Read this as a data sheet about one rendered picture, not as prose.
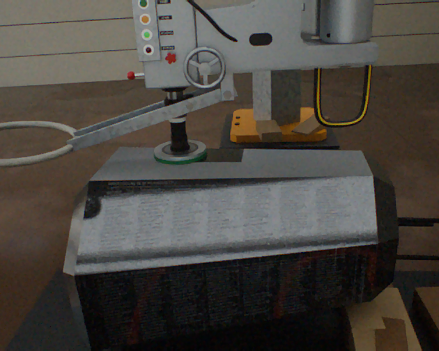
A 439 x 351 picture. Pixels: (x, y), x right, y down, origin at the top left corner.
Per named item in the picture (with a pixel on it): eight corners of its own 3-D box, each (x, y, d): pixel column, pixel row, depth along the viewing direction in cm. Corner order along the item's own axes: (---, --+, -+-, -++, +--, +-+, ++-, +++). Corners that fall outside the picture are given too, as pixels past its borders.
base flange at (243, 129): (234, 115, 273) (233, 108, 271) (315, 113, 268) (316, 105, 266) (230, 143, 228) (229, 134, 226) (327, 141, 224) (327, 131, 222)
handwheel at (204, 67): (225, 83, 166) (223, 42, 160) (227, 89, 157) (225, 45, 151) (185, 85, 166) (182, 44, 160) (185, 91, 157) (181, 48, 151)
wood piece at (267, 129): (256, 130, 233) (256, 121, 231) (275, 128, 233) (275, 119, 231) (262, 143, 215) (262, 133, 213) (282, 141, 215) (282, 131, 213)
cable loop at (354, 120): (366, 125, 185) (372, 46, 172) (368, 127, 182) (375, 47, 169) (311, 128, 184) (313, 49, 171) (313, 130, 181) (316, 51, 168)
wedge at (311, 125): (313, 122, 239) (313, 113, 237) (329, 126, 233) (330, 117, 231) (290, 131, 227) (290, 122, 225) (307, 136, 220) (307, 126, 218)
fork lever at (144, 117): (234, 86, 184) (230, 75, 182) (238, 98, 166) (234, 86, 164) (80, 139, 190) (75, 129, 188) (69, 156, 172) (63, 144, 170)
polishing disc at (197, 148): (178, 165, 170) (178, 161, 170) (143, 153, 184) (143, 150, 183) (217, 148, 184) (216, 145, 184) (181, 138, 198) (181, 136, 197)
